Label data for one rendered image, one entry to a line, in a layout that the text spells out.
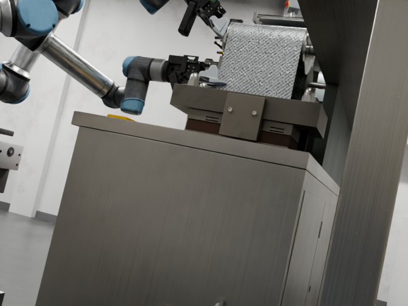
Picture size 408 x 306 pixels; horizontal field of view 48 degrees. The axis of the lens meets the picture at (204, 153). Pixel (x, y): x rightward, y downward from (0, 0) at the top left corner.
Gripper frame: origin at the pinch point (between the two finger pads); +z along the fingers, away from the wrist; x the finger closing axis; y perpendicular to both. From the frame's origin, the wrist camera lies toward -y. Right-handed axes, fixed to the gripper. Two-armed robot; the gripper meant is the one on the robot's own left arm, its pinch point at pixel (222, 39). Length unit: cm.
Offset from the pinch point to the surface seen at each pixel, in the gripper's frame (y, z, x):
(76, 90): -165, -251, 314
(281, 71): 6.7, 25.5, -8.0
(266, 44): 8.8, 15.8, -8.1
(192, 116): -19.5, 25.8, -26.8
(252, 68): 1.1, 18.6, -8.1
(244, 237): -26, 61, -34
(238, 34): 4.5, 6.7, -8.0
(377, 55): 11, 61, -85
